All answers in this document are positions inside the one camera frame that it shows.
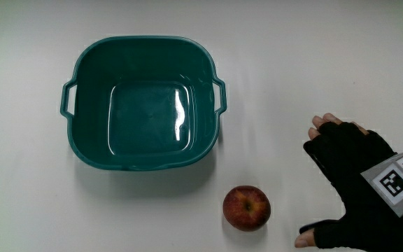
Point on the person's right hand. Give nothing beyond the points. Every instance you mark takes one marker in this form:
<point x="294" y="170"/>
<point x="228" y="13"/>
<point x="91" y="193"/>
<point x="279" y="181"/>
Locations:
<point x="359" y="182"/>

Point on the red apple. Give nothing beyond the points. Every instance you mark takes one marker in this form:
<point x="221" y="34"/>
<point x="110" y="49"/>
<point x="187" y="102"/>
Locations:
<point x="246" y="208"/>

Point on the white desk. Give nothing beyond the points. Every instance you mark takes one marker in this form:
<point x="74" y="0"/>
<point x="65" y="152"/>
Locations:
<point x="30" y="210"/>

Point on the green plastic basin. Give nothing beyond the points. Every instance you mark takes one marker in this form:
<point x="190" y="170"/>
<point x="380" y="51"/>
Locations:
<point x="145" y="115"/>

